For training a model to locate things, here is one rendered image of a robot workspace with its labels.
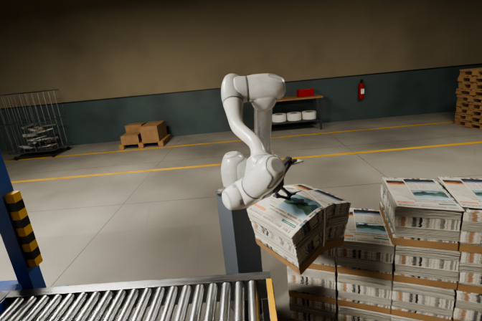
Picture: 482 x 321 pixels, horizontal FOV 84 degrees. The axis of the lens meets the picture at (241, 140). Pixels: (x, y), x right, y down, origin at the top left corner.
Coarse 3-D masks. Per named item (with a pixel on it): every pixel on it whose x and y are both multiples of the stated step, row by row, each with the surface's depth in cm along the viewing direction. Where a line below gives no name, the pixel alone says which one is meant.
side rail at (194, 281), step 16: (256, 272) 136; (48, 288) 139; (64, 288) 138; (80, 288) 137; (96, 288) 136; (112, 288) 135; (128, 288) 134; (144, 288) 134; (192, 288) 134; (176, 304) 136
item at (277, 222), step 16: (256, 208) 126; (272, 208) 123; (288, 208) 120; (304, 208) 118; (256, 224) 128; (272, 224) 114; (288, 224) 111; (304, 224) 109; (272, 240) 122; (288, 240) 108; (304, 240) 112; (288, 256) 116; (304, 256) 114
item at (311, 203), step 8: (280, 192) 133; (296, 200) 125; (304, 200) 124; (312, 200) 123; (320, 200) 123; (312, 208) 117; (320, 208) 117; (328, 208) 118; (320, 216) 116; (328, 216) 119; (320, 224) 117; (328, 224) 120; (320, 232) 118; (320, 240) 120
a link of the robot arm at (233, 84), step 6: (228, 78) 134; (234, 78) 134; (240, 78) 133; (246, 78) 132; (222, 84) 135; (228, 84) 132; (234, 84) 132; (240, 84) 131; (246, 84) 131; (222, 90) 133; (228, 90) 130; (234, 90) 130; (240, 90) 130; (246, 90) 131; (222, 96) 132; (228, 96) 128; (240, 96) 130; (246, 96) 132; (222, 102) 132
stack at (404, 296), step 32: (352, 224) 163; (384, 224) 160; (320, 256) 157; (352, 256) 152; (384, 256) 145; (416, 256) 140; (448, 256) 135; (480, 256) 131; (288, 288) 170; (320, 288) 163; (352, 288) 156; (384, 288) 150; (416, 288) 144; (320, 320) 170; (352, 320) 163; (384, 320) 156; (416, 320) 150; (480, 320) 138
